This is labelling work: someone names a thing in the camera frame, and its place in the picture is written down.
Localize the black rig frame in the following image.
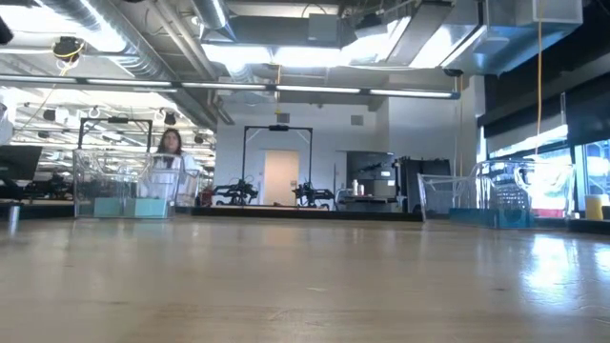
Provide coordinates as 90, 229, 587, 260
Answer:
75, 116, 154, 169
241, 124, 315, 209

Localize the grey workbench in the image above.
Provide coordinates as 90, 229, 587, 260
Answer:
338, 193, 401, 213

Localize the light teal triangular block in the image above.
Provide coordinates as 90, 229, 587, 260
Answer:
92, 197, 127, 219

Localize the black computer monitor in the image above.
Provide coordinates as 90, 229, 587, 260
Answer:
0, 145, 43, 182

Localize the pale door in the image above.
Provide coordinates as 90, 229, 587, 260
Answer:
263, 149, 301, 207

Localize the silver round ventilation duct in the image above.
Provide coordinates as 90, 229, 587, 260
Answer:
40, 0, 220, 131
193, 0, 237, 42

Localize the yellow cylinder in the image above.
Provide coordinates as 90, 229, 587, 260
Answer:
584, 193, 610, 221

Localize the neighbouring rig wooden table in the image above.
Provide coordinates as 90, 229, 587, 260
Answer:
209, 204, 335, 211

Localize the rectangular metal air duct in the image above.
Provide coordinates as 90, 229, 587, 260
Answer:
385, 0, 585, 77

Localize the bright ceiling light panel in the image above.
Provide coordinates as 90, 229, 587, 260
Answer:
202, 42, 345, 69

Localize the black ceiling cable reel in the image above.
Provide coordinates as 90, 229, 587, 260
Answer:
51, 35, 87, 64

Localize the long linear ceiling light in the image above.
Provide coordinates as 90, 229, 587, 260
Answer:
0, 73, 462, 101

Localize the grey ceiling box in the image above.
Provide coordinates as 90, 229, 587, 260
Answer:
307, 12, 340, 43

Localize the person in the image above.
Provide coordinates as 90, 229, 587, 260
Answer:
140, 127, 201, 209

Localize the dark blue rectangular block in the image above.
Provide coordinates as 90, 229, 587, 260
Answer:
450, 207, 499, 229

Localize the clear plastic container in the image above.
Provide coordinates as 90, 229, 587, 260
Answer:
417, 159, 577, 230
72, 148, 202, 221

